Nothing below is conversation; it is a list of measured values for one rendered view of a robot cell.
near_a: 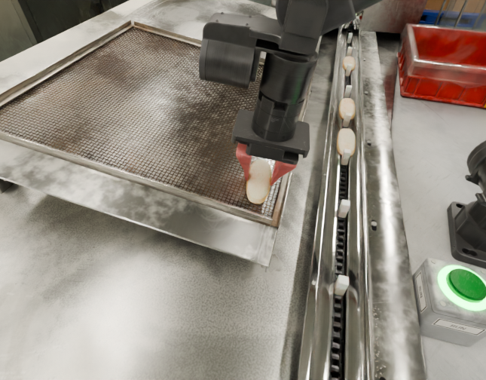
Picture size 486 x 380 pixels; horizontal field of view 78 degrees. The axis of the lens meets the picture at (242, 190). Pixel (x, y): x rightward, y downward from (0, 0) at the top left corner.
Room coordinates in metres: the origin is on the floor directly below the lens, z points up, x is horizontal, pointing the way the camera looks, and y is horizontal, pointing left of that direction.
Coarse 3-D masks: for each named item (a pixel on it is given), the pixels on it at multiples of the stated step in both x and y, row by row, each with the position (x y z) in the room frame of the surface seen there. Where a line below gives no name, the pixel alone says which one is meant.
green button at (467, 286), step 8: (456, 272) 0.18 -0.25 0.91; (464, 272) 0.18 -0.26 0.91; (448, 280) 0.17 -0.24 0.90; (456, 280) 0.17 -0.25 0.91; (464, 280) 0.17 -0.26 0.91; (472, 280) 0.17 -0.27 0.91; (480, 280) 0.17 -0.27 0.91; (456, 288) 0.16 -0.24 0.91; (464, 288) 0.16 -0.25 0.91; (472, 288) 0.16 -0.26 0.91; (480, 288) 0.16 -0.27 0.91; (464, 296) 0.15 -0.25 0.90; (472, 296) 0.15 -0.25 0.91; (480, 296) 0.15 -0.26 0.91
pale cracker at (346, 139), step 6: (342, 132) 0.54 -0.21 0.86; (348, 132) 0.54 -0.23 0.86; (342, 138) 0.52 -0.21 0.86; (348, 138) 0.52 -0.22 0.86; (354, 138) 0.52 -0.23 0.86; (342, 144) 0.50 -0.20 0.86; (348, 144) 0.50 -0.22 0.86; (354, 144) 0.50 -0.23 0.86; (342, 150) 0.48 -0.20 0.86; (354, 150) 0.48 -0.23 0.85
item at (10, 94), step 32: (128, 32) 0.82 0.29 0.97; (160, 32) 0.85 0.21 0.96; (64, 64) 0.61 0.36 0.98; (96, 64) 0.64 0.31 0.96; (128, 64) 0.66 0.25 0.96; (0, 96) 0.46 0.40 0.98; (64, 96) 0.50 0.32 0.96; (128, 96) 0.53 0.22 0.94; (160, 96) 0.55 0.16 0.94; (224, 96) 0.59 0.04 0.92; (0, 128) 0.39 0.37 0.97; (64, 128) 0.41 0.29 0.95; (96, 128) 0.42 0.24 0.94; (160, 128) 0.45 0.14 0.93; (224, 128) 0.47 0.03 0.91; (64, 160) 0.34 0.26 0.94; (96, 160) 0.35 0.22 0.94; (160, 160) 0.37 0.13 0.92; (224, 160) 0.39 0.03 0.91; (224, 192) 0.32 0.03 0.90
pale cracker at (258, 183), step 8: (256, 160) 0.39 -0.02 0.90; (256, 168) 0.37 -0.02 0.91; (264, 168) 0.37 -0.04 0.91; (248, 176) 0.35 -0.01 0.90; (256, 176) 0.35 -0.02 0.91; (264, 176) 0.35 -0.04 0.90; (248, 184) 0.33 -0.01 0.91; (256, 184) 0.33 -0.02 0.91; (264, 184) 0.33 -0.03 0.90; (248, 192) 0.32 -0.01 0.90; (256, 192) 0.31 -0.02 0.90; (264, 192) 0.32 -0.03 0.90; (256, 200) 0.30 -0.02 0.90; (264, 200) 0.31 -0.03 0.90
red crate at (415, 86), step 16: (400, 64) 0.96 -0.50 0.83; (464, 64) 0.98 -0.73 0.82; (400, 80) 0.84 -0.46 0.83; (416, 80) 0.76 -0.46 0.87; (432, 80) 0.75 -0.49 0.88; (416, 96) 0.75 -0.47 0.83; (432, 96) 0.75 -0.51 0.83; (448, 96) 0.74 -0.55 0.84; (464, 96) 0.72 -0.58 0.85; (480, 96) 0.71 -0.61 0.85
